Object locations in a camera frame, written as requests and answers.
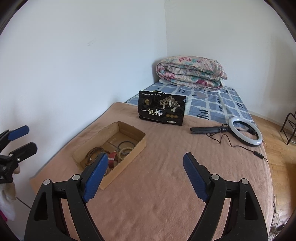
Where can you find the left hand white glove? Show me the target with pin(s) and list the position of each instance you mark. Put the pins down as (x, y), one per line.
(8, 196)

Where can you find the black clothes rack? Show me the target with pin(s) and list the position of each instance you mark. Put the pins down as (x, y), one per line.
(288, 129)

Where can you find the black folded tripod stand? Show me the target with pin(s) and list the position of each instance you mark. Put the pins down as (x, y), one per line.
(209, 130)

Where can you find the brown wooden bead mala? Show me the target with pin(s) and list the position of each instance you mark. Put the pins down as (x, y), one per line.
(92, 155)

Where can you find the black gift bag gold print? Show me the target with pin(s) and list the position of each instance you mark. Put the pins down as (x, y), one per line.
(160, 107)

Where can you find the folded floral quilt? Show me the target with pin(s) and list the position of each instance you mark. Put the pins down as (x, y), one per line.
(192, 71)

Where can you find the open cardboard box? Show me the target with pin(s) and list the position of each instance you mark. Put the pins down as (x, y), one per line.
(109, 138)

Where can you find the white ring light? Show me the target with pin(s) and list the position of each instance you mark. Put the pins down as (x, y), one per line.
(245, 131)

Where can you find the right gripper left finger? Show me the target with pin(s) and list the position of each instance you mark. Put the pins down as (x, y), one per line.
(93, 175)

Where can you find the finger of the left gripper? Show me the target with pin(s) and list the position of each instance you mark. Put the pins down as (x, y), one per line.
(7, 136)
(22, 153)

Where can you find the tan bed blanket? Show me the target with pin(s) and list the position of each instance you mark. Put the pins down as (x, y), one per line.
(152, 198)

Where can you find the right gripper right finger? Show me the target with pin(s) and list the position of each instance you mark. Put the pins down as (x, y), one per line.
(199, 177)

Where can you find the red jewelry item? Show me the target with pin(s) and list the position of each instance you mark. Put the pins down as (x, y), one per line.
(112, 160)

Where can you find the blue checkered bed sheet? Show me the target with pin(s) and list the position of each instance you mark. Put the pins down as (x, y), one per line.
(219, 106)

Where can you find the silver bangle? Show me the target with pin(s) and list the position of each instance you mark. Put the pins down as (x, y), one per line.
(125, 144)

